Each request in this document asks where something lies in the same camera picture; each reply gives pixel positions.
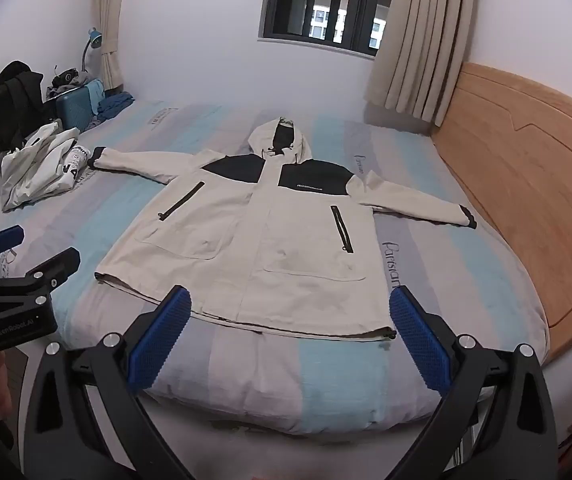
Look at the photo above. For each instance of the dark framed window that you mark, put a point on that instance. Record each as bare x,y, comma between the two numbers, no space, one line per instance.
326,0

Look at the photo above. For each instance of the grey clothes with black device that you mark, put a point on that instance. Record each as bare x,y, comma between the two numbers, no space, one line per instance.
68,80

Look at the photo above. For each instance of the striped bed sheet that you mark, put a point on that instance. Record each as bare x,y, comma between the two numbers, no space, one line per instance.
346,375

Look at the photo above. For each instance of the wooden headboard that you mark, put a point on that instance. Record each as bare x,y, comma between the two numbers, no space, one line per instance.
531,200

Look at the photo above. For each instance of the white printed garment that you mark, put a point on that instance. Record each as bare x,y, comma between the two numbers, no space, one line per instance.
75,162

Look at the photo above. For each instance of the light blue cloth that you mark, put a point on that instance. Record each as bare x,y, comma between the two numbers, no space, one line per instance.
96,95

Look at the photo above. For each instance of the narrow tied beige curtain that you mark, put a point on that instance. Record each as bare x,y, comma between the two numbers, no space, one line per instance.
111,20

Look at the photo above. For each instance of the wide beige curtain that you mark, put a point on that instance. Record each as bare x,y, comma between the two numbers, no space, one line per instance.
421,50

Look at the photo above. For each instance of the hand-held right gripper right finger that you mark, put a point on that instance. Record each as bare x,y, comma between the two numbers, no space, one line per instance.
418,345

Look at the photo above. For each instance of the blue clothes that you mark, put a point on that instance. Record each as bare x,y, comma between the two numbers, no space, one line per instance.
113,106

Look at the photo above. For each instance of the black backpack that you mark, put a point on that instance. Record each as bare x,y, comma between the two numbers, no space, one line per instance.
13,100

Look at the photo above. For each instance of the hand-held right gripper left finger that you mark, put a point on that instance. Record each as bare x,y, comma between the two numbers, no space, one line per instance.
161,341

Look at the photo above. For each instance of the blue desk lamp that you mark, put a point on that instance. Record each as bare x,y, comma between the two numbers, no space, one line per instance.
95,39

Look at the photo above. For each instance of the teal suitcase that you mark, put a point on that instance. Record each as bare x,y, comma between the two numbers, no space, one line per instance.
73,110

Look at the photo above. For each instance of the pale white folded jacket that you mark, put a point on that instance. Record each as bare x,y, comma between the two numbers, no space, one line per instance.
31,170

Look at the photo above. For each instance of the beige and black hooded jacket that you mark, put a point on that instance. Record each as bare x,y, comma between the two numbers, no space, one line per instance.
266,240

